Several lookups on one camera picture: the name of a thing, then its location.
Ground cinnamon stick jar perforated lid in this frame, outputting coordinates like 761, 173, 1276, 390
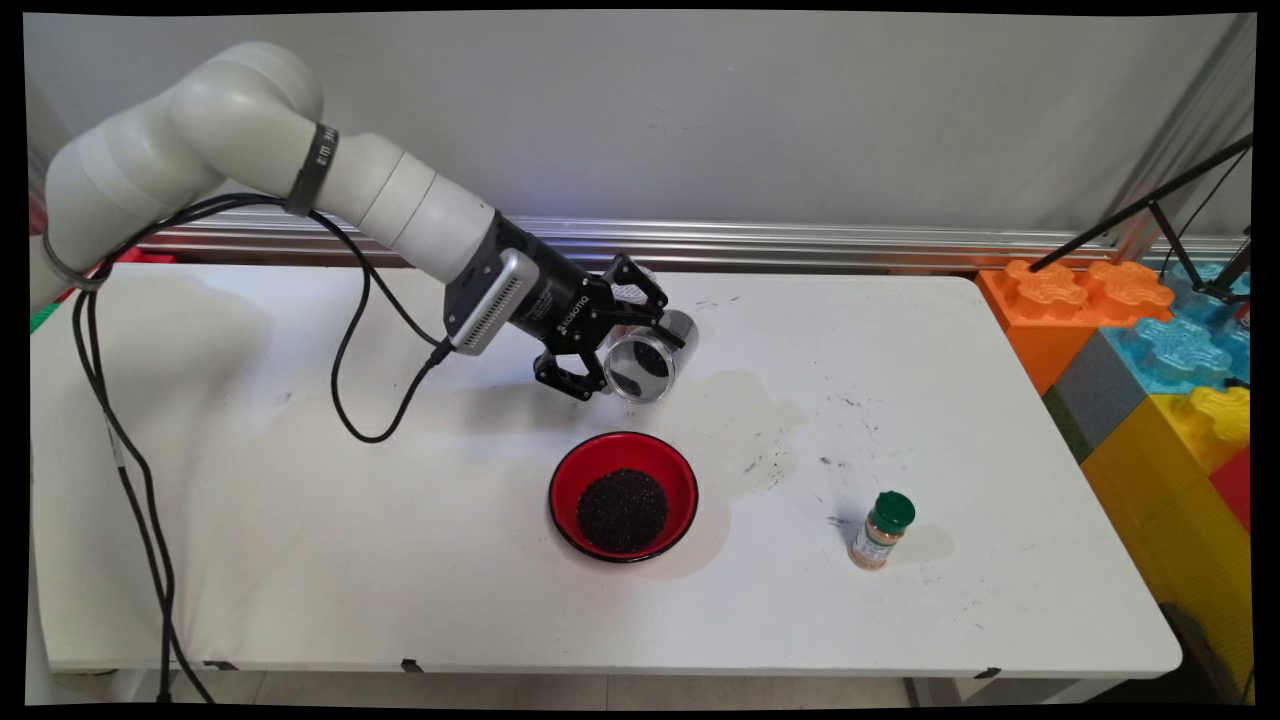
612, 265, 661, 311

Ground large blue building block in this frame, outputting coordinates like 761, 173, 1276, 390
1100, 262, 1253, 396

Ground clear plastic jar black seeds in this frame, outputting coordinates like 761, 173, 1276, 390
600, 308, 701, 405

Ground pile of black seeds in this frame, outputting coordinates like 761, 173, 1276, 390
576, 469, 669, 554

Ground large orange building block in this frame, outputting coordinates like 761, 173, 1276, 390
977, 260, 1176, 396

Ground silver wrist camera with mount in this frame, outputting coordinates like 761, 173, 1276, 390
440, 248, 541, 358

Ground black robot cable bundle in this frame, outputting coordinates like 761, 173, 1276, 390
70, 195, 456, 706

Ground black tripod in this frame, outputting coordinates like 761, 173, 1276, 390
1028, 135, 1254, 306

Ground aluminium rail along wall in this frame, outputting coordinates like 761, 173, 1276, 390
130, 205, 1249, 276

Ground red bowl with black rim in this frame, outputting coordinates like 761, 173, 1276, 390
548, 431, 700, 565

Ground spice bottle with green cap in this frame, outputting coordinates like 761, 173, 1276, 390
849, 490, 917, 572

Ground large red building block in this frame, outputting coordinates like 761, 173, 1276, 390
1208, 445, 1253, 536

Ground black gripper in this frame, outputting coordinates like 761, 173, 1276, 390
490, 212, 691, 403

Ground large grey building block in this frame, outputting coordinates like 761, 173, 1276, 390
1042, 330, 1149, 463

